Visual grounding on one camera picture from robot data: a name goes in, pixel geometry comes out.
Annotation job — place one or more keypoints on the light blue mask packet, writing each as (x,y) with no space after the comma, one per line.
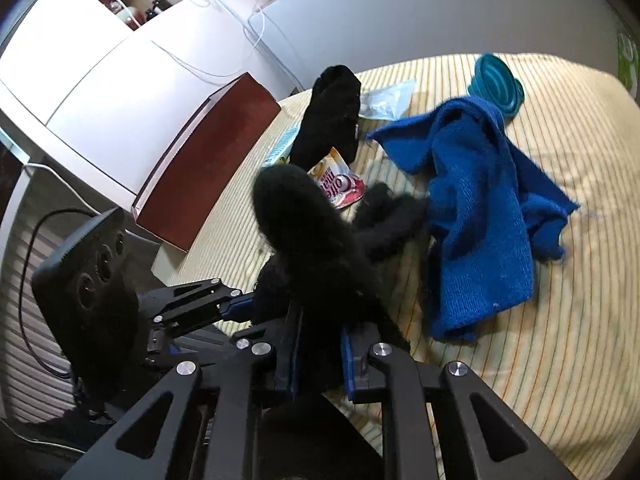
(282,145)

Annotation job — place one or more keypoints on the red-brown cardboard box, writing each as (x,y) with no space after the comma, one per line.
(210,160)

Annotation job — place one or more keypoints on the black bottles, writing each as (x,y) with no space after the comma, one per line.
(154,10)

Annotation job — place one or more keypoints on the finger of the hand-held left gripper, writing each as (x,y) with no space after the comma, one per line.
(172,340)
(200,297)

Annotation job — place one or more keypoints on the green white object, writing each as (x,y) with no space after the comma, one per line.
(627,57)

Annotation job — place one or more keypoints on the white sideboard with wooden top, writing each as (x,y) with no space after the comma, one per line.
(400,15)

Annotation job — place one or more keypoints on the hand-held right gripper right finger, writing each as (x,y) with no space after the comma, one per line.
(348,370)

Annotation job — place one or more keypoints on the black fuzzy sock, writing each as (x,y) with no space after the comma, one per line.
(310,250)
(395,220)

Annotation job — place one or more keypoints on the blue knitted cloth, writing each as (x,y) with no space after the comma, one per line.
(470,200)

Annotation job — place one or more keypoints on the teal collapsible funnel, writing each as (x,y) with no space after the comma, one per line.
(495,80)

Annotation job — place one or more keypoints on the black smooth sock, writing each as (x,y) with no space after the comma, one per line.
(327,115)

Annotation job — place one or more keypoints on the red white snack packet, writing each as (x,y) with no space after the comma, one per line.
(340,185)

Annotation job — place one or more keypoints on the clear plastic bag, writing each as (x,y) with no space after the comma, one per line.
(387,100)

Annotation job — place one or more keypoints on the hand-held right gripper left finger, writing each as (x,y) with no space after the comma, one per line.
(296,355)

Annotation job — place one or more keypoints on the red vase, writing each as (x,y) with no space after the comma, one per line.
(132,17)

